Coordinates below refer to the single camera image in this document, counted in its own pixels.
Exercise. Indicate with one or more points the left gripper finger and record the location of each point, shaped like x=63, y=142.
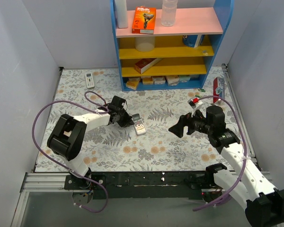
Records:
x=117, y=103
x=124, y=119

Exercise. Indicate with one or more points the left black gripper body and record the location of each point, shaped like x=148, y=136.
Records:
x=122, y=117

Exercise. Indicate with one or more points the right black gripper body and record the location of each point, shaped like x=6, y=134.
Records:
x=187, y=123

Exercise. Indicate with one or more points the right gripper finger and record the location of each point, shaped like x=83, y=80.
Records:
x=189, y=121
x=178, y=128

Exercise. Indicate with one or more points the grey white remote control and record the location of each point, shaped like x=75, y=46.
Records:
x=138, y=124

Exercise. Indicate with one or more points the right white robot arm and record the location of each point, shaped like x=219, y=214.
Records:
x=262, y=202

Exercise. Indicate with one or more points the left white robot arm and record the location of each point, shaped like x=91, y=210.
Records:
x=67, y=137

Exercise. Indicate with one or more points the small white remote control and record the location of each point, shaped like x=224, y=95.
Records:
x=89, y=80

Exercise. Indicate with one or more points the yellow orange small box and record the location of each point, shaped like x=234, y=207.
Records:
x=132, y=84

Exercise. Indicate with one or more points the floral tablecloth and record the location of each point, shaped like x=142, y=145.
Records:
x=112, y=148

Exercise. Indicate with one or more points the white orange small box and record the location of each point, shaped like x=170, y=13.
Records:
x=147, y=81

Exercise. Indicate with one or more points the red white long box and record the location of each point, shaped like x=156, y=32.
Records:
x=144, y=64

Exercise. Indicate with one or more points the red toothpaste box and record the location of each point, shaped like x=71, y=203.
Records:
x=218, y=89

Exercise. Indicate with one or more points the pale green small box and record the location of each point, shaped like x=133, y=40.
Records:
x=184, y=78

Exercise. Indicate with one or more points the white tan small box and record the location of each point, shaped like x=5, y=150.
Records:
x=172, y=80

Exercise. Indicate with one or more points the white translucent cup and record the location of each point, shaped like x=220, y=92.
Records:
x=145, y=44

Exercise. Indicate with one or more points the blue shelf unit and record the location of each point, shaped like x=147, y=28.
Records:
x=177, y=59

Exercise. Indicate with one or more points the blue white can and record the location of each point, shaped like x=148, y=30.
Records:
x=192, y=40

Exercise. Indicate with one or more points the orange razor box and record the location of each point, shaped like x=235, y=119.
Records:
x=144, y=20

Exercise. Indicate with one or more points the white bottle on shelf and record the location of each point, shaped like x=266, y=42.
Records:
x=121, y=13

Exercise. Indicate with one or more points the clear plastic bottle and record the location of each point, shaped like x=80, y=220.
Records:
x=168, y=14

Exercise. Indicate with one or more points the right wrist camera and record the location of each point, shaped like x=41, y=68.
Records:
x=196, y=104

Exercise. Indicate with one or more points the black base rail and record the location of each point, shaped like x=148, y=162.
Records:
x=120, y=185

